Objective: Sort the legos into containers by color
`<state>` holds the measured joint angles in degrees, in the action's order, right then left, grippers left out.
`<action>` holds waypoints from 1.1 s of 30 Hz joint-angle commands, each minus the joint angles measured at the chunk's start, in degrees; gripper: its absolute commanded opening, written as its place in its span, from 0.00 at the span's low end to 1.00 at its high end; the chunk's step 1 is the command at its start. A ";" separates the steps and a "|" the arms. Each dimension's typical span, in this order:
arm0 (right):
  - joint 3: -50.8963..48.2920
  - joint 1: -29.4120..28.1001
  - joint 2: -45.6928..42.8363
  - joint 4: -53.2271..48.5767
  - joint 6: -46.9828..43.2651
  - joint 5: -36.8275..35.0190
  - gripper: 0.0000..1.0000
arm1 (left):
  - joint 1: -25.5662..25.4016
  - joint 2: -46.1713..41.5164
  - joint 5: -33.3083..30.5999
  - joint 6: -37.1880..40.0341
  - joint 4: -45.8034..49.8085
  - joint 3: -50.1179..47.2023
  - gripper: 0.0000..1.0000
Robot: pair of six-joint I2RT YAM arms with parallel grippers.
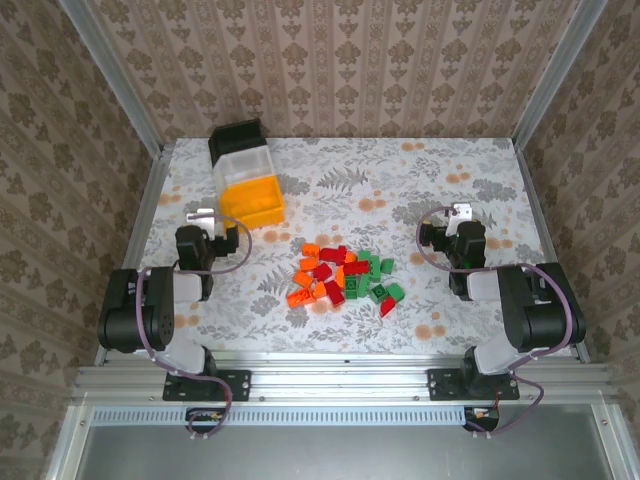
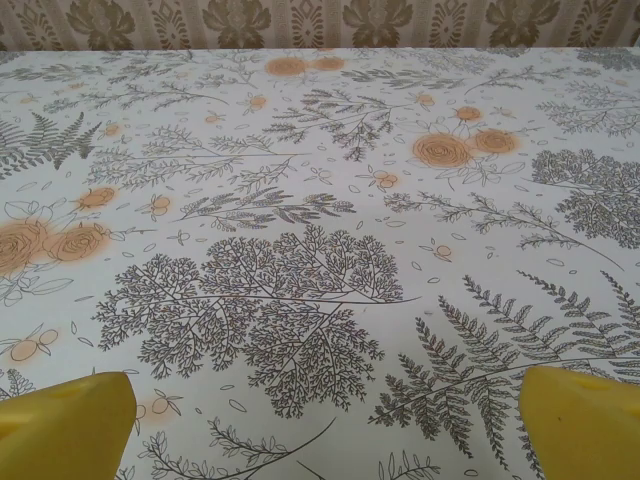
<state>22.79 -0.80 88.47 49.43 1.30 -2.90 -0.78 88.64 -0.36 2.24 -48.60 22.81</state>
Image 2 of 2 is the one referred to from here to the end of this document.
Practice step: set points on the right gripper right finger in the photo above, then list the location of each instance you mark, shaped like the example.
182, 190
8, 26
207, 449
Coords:
585, 430

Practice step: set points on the floral tablecloth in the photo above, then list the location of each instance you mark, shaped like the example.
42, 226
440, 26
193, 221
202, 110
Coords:
320, 200

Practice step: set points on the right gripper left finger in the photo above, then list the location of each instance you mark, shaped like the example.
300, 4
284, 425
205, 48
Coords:
60, 430

